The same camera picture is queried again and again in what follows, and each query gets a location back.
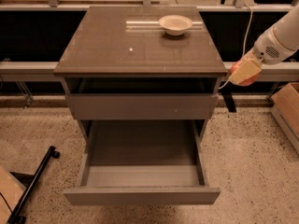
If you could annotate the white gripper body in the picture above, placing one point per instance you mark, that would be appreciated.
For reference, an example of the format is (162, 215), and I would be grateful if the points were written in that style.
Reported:
(266, 50)

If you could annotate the white bowl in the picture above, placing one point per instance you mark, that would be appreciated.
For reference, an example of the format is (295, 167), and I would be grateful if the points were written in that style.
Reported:
(175, 24)

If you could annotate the cardboard box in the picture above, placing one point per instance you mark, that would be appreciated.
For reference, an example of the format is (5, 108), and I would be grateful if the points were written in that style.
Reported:
(286, 111)

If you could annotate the black stand leg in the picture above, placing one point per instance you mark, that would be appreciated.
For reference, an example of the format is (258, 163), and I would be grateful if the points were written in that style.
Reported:
(30, 181)

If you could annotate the open middle drawer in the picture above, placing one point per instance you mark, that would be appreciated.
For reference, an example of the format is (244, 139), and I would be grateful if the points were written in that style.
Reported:
(133, 162)

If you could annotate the wooden board at left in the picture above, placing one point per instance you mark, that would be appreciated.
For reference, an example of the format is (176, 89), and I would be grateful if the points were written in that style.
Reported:
(11, 189)

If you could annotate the grey drawer cabinet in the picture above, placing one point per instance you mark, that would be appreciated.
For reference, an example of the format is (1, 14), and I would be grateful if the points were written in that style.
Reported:
(125, 50)

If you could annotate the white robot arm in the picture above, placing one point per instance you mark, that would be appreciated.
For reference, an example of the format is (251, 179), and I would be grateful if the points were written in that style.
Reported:
(246, 70)

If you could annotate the top grey drawer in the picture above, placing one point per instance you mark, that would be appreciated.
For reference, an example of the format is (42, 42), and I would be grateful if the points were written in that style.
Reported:
(141, 106)

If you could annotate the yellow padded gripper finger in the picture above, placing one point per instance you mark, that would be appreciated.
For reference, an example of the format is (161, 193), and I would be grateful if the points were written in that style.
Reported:
(245, 71)

